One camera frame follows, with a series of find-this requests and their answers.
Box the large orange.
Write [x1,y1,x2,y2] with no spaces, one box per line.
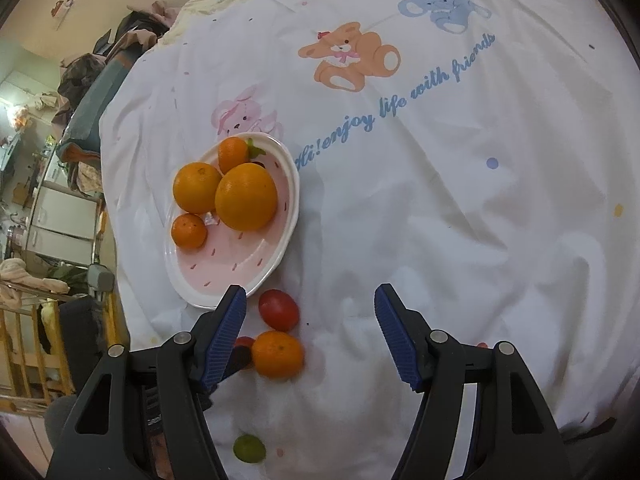
[172,162,224,215]
[215,163,279,232]

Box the white printed bed sheet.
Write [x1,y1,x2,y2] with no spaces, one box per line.
[100,0,637,480]

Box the blue-grey sofa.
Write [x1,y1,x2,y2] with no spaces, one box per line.
[55,52,136,161]

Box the pile of clothes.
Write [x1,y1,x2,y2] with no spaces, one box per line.
[56,2,181,111]

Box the pink towel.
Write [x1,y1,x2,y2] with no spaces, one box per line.
[0,258,70,311]

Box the small mandarin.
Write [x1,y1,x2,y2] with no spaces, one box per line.
[171,213,208,250]
[217,137,251,175]
[251,330,305,380]

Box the pink strawberry plate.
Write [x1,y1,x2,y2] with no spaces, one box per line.
[164,132,301,310]

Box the yellow wooden rack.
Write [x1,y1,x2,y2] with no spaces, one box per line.
[0,285,76,416]

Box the white cabinet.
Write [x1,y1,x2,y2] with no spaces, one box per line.
[22,180,103,261]

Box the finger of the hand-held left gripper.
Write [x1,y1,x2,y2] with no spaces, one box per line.
[47,284,248,480]
[374,283,573,480]

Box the green lime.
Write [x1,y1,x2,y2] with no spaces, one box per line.
[232,434,267,464]

